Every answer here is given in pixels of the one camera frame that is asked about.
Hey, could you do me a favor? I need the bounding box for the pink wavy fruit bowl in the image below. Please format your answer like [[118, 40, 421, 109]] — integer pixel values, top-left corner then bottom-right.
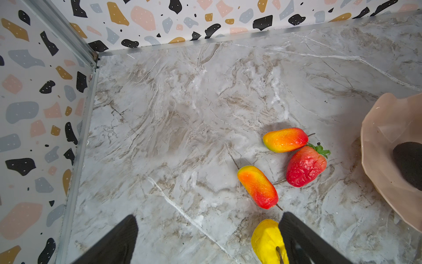
[[360, 93, 422, 232]]

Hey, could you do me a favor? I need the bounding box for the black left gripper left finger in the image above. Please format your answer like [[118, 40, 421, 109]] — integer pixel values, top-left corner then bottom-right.
[[73, 214, 138, 264]]

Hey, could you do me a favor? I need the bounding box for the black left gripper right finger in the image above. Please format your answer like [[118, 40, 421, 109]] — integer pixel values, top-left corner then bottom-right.
[[279, 212, 352, 264]]

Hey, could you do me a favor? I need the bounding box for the aluminium corner post left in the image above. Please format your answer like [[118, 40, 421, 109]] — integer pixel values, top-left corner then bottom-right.
[[23, 0, 98, 70]]

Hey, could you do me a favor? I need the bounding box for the fake mango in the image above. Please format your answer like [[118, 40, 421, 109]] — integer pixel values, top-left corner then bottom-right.
[[237, 166, 283, 211], [262, 128, 314, 153]]

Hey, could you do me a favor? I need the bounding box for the fake red strawberry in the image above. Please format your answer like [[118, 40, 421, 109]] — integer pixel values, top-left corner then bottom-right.
[[286, 144, 331, 188]]

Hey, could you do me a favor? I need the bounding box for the fake yellow lemon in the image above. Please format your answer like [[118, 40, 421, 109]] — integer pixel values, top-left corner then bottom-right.
[[251, 219, 290, 264]]

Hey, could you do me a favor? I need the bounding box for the fake dark avocado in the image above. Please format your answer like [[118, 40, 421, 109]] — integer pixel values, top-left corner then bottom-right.
[[393, 141, 422, 190]]

